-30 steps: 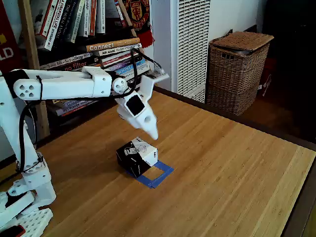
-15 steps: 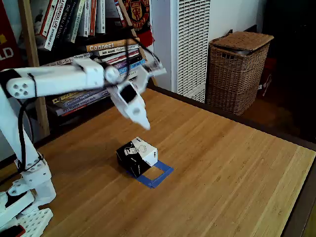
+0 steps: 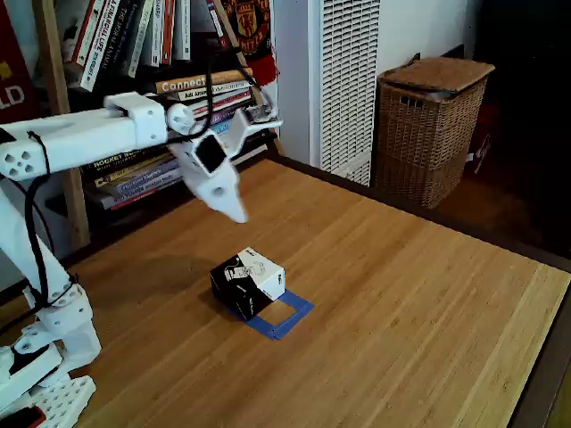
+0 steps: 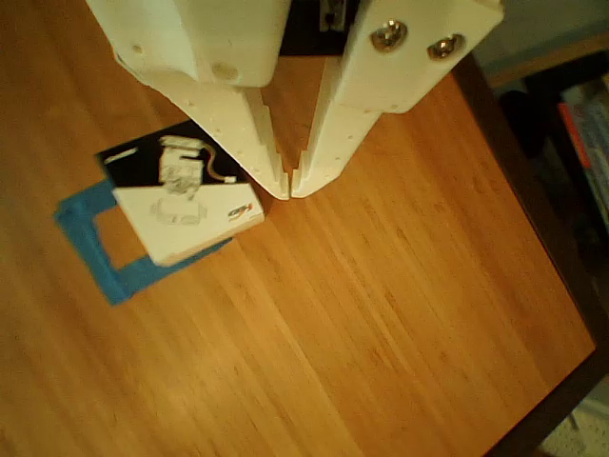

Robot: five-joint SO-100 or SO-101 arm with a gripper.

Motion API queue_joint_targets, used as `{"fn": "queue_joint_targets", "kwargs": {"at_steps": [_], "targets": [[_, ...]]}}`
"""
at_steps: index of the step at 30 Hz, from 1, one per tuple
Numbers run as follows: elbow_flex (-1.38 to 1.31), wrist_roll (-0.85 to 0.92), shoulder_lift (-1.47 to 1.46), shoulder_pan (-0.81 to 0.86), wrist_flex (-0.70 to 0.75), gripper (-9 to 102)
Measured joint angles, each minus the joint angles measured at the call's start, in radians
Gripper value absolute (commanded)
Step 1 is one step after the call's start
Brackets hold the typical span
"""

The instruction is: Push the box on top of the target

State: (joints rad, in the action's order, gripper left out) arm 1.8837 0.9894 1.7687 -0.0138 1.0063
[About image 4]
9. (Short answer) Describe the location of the black white servo box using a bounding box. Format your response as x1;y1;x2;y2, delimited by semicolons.
94;118;266;268

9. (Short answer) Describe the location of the wooden ladder bookshelf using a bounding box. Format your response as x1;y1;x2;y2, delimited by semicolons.
475;32;609;268

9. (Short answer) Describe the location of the blue tape square target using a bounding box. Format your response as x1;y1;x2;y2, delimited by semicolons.
53;183;234;307

